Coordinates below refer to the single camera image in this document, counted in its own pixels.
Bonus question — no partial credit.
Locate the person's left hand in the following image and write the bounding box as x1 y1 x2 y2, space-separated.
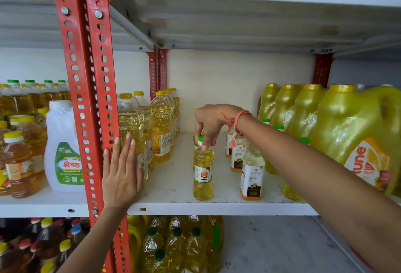
102 132 145 211

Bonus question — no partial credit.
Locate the person's right hand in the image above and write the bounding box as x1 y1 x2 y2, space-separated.
194 104 249 152

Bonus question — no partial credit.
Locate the small yellow oil bottle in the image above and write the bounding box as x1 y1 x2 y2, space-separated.
192 146 216 202

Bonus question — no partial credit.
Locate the person's right forearm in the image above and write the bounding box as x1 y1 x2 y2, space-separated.
235 114 401 273

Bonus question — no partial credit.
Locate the person's left forearm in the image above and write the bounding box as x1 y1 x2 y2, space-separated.
57 205 129 273

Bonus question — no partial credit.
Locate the white metal shelf board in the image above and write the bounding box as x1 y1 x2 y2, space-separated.
0 0 154 53
0 183 91 219
107 0 401 58
127 131 401 217

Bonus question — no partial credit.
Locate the row of yellow-capped oil bottles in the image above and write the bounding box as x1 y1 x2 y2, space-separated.
118 88 181 180

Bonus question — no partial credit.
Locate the white jug with green label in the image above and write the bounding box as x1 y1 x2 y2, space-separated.
44 100 86 194

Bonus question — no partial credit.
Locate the large yellow oil jug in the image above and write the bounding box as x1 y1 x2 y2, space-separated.
257 83 281 121
308 84 401 197
284 84 328 140
270 84 303 129

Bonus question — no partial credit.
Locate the group of green-capped yellow bottles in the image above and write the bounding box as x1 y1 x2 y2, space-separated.
127 215 225 273

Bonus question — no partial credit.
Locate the red perforated shelf upright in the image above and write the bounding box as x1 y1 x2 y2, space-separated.
312 53 333 88
146 48 169 101
19 0 138 273

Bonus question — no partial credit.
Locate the group of amber oil bottles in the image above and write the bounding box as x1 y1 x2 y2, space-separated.
0 79 72 199

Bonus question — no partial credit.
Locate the group of dark oil bottles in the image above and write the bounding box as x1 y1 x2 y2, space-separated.
0 217 92 273

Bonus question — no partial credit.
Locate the red thread bracelet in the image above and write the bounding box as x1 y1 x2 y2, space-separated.
220 110 253 148

